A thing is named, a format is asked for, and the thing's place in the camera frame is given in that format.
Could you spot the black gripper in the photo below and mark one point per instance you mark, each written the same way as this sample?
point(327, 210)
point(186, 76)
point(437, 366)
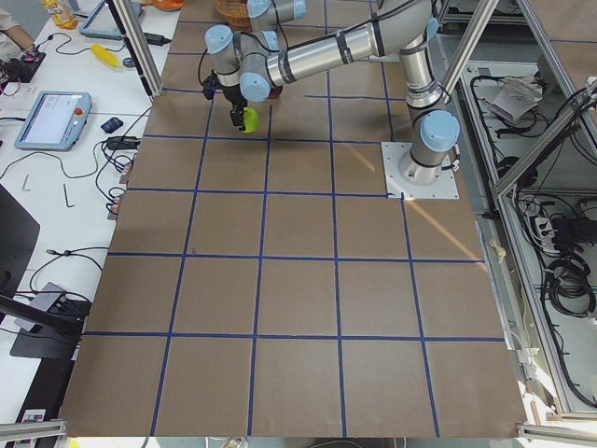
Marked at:
point(230, 97)

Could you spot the green apple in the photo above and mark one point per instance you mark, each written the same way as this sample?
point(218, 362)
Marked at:
point(252, 120)

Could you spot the dark red apple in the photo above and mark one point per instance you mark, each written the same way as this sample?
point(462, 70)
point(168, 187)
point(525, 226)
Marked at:
point(276, 92)

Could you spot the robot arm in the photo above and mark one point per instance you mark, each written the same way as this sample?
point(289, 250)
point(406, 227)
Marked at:
point(284, 10)
point(248, 67)

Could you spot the woven wicker basket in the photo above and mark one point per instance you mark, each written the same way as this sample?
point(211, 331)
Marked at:
point(235, 13)

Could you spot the dark checkered pouch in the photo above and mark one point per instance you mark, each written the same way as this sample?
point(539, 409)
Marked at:
point(111, 125)

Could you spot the orange object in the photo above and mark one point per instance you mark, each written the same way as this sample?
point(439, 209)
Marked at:
point(168, 5)

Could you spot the yellow banana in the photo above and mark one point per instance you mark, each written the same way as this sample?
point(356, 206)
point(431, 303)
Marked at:
point(105, 56)

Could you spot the teach pendant tablet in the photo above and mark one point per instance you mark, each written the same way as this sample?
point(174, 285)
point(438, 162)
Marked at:
point(55, 122)
point(101, 24)

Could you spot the black monitor stand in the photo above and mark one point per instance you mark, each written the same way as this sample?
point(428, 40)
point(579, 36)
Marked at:
point(50, 320)

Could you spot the aluminium frame post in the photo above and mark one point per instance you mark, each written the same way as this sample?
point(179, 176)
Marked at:
point(135, 42)

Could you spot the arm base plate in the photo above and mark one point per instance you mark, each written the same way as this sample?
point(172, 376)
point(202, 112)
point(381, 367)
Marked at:
point(406, 180)

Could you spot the power strip with cables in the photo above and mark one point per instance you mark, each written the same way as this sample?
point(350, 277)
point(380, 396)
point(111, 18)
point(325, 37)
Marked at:
point(558, 235)

